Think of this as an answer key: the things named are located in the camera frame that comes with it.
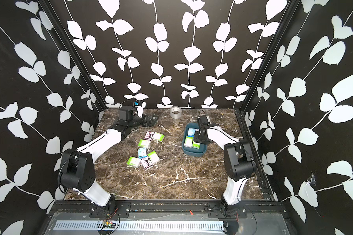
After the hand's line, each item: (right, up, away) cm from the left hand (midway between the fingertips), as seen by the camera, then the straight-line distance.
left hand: (154, 114), depth 87 cm
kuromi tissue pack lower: (-5, -30, +1) cm, 30 cm away
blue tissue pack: (+24, -12, +17) cm, 32 cm away
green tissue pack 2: (0, -15, +15) cm, 21 cm away
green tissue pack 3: (-9, -20, +11) cm, 24 cm away
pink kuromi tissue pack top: (-6, -14, +14) cm, 21 cm away
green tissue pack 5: (-13, -30, +2) cm, 32 cm away
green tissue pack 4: (-1, -27, +4) cm, 27 cm away
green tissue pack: (+26, -20, +8) cm, 34 cm away
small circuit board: (-19, -56, -16) cm, 61 cm away
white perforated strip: (-5, -56, -17) cm, 58 cm away
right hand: (+27, -15, +9) cm, 32 cm away
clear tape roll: (+12, +3, +32) cm, 34 cm away
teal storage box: (+22, -24, +5) cm, 33 cm away
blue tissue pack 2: (-9, -25, +6) cm, 27 cm away
